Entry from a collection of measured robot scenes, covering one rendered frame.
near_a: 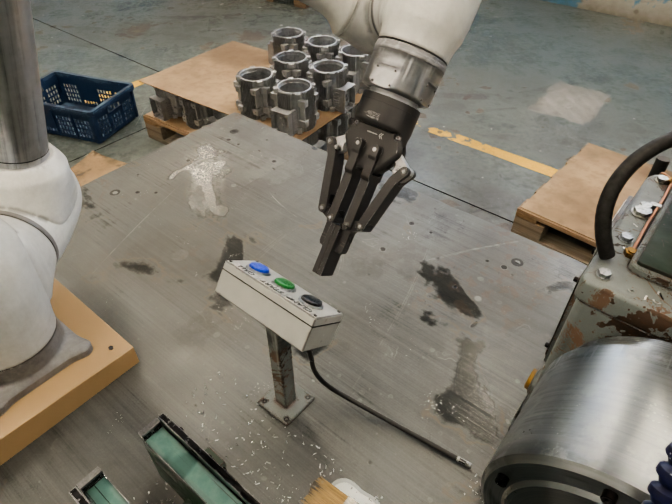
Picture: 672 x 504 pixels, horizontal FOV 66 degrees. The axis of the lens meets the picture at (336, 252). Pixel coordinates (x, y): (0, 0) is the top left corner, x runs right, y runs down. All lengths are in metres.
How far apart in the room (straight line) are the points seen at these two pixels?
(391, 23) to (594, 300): 0.40
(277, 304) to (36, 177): 0.48
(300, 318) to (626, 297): 0.38
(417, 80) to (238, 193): 0.82
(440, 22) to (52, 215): 0.69
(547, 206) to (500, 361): 1.63
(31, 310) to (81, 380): 0.15
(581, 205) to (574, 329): 1.95
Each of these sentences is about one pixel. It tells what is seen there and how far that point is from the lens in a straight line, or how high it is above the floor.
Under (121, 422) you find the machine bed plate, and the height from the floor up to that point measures 0.80.
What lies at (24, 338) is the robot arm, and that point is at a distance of 0.93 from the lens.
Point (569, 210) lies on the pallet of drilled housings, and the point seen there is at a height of 0.15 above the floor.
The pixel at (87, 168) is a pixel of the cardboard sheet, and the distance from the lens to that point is 3.20.
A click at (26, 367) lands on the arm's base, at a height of 0.89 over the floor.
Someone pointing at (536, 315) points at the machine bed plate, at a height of 0.80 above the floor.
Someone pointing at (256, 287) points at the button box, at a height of 1.08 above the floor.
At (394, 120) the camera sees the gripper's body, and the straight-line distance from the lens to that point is 0.62.
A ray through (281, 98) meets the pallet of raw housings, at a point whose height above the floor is 0.53.
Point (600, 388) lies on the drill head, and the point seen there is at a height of 1.14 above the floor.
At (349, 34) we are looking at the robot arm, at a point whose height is 1.32.
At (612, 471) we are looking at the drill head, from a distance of 0.51.
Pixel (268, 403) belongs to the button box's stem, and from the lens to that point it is 0.91.
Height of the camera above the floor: 1.58
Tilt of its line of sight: 42 degrees down
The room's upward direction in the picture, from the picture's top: straight up
